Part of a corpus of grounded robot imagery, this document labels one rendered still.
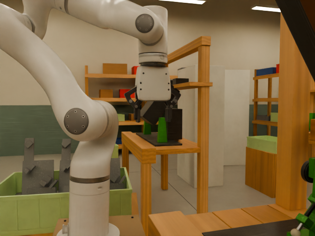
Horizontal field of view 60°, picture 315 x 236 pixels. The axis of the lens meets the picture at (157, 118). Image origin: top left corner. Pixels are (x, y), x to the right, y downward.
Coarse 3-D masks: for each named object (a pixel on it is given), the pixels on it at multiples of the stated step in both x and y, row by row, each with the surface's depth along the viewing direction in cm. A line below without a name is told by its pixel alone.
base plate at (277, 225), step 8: (256, 224) 100; (264, 224) 100; (272, 224) 100; (280, 224) 100; (288, 224) 100; (296, 224) 100; (208, 232) 94; (216, 232) 94; (224, 232) 94; (232, 232) 94; (240, 232) 94; (248, 232) 94; (256, 232) 94; (264, 232) 94; (272, 232) 94; (280, 232) 94
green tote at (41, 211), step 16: (16, 176) 150; (0, 192) 129; (16, 192) 150; (64, 192) 117; (112, 192) 120; (128, 192) 121; (0, 208) 112; (16, 208) 113; (32, 208) 114; (48, 208) 115; (64, 208) 117; (112, 208) 121; (128, 208) 122; (0, 224) 112; (16, 224) 113; (32, 224) 115; (48, 224) 116
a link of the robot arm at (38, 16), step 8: (24, 0) 83; (32, 0) 81; (40, 0) 81; (48, 0) 80; (56, 0) 79; (64, 0) 78; (24, 8) 88; (32, 8) 84; (40, 8) 83; (48, 8) 84; (56, 8) 82; (64, 8) 80; (32, 16) 87; (40, 16) 86; (48, 16) 88; (32, 24) 88; (40, 24) 88; (40, 32) 91
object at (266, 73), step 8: (256, 72) 725; (264, 72) 696; (272, 72) 670; (256, 80) 728; (256, 88) 729; (256, 96) 730; (256, 104) 732; (256, 112) 733; (272, 112) 678; (256, 120) 727; (264, 120) 704; (272, 120) 670; (256, 128) 736
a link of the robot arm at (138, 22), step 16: (80, 0) 77; (96, 0) 77; (112, 0) 72; (128, 0) 70; (80, 16) 80; (96, 16) 77; (112, 16) 70; (128, 16) 68; (144, 16) 68; (128, 32) 70; (144, 32) 68; (160, 32) 71
